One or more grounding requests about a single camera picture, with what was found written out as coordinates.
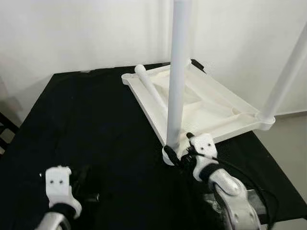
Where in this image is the clear plastic sheet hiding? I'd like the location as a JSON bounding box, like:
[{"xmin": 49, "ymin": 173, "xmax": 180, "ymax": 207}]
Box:
[{"xmin": 204, "ymin": 189, "xmax": 270, "ymax": 217}]

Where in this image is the black round stool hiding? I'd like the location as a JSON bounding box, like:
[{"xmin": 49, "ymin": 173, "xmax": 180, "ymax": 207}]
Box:
[{"xmin": 0, "ymin": 111, "xmax": 20, "ymax": 155}]

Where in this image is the cream plastic table top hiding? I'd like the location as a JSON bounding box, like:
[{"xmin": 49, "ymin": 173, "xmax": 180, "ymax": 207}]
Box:
[{"xmin": 121, "ymin": 60, "xmax": 276, "ymax": 166}]

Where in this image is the white plastic table leg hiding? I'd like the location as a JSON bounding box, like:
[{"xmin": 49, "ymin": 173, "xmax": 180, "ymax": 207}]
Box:
[
  {"xmin": 163, "ymin": 0, "xmax": 193, "ymax": 166},
  {"xmin": 134, "ymin": 64, "xmax": 168, "ymax": 116},
  {"xmin": 256, "ymin": 24, "xmax": 307, "ymax": 131}
]

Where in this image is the black tablecloth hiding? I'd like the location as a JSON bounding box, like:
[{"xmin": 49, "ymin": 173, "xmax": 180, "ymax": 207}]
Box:
[{"xmin": 0, "ymin": 61, "xmax": 307, "ymax": 229}]

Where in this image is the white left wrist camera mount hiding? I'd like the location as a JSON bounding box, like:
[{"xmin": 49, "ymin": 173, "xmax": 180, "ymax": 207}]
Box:
[{"xmin": 45, "ymin": 165, "xmax": 83, "ymax": 215}]

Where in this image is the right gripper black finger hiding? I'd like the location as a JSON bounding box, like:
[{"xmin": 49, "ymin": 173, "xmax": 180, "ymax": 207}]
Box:
[{"xmin": 164, "ymin": 144, "xmax": 182, "ymax": 167}]

